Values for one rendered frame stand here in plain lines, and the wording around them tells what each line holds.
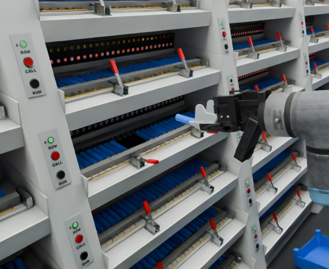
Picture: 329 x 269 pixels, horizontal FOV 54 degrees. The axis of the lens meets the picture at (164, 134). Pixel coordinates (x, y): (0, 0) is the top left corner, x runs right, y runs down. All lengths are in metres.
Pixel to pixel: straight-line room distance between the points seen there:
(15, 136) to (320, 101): 0.57
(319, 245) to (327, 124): 1.16
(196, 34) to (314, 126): 0.67
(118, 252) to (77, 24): 0.56
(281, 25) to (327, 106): 1.20
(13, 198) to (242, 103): 0.52
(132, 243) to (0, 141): 0.44
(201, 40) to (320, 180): 0.69
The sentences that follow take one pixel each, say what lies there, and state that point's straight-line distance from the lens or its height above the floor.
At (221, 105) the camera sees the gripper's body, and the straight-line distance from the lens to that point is 0.72.
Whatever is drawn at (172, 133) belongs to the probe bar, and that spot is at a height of 0.74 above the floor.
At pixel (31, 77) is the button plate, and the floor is 0.98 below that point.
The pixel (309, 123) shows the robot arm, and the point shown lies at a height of 0.80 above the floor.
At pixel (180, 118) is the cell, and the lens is 0.83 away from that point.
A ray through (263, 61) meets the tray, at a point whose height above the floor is 0.88.
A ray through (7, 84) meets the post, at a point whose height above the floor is 0.98.
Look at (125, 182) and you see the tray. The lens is 0.83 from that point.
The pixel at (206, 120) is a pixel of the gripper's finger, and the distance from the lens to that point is 0.76.
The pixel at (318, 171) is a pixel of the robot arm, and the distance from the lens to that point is 0.65.
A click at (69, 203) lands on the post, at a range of 0.74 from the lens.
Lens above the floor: 0.95
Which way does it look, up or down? 12 degrees down
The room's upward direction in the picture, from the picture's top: 12 degrees counter-clockwise
